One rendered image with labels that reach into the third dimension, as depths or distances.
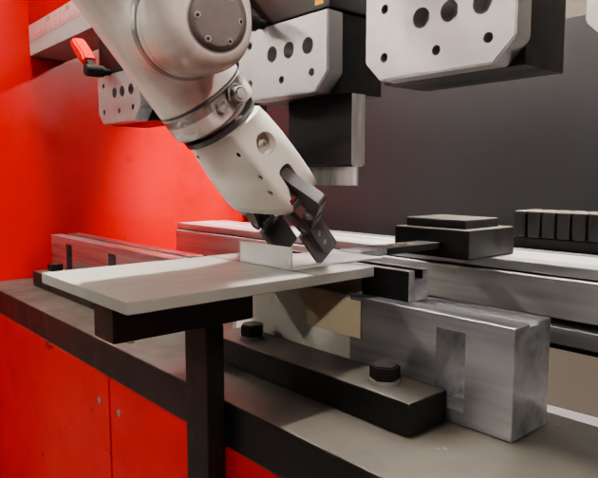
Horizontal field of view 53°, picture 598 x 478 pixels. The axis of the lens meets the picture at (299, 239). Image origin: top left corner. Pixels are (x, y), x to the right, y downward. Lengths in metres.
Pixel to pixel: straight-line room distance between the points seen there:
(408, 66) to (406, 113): 0.70
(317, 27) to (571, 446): 0.44
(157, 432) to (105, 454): 0.17
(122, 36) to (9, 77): 0.91
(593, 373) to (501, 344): 2.25
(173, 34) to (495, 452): 0.39
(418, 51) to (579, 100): 0.56
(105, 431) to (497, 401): 0.54
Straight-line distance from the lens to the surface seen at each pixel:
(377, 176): 1.29
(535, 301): 0.80
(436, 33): 0.53
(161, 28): 0.45
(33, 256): 1.41
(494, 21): 0.51
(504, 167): 1.12
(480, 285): 0.83
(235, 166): 0.55
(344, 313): 0.62
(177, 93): 0.52
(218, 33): 0.45
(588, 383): 2.78
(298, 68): 0.65
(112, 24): 0.52
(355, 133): 0.64
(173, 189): 1.54
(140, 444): 0.79
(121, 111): 1.00
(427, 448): 0.52
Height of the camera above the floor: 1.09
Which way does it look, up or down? 6 degrees down
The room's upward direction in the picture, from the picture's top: straight up
